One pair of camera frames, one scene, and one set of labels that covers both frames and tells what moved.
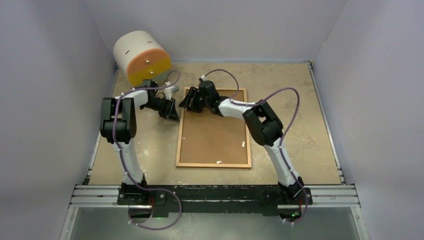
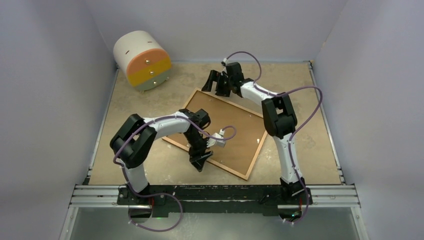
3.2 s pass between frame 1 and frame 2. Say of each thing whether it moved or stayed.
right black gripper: moved
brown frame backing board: moved
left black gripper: moved
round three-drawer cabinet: stayed
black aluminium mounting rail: stayed
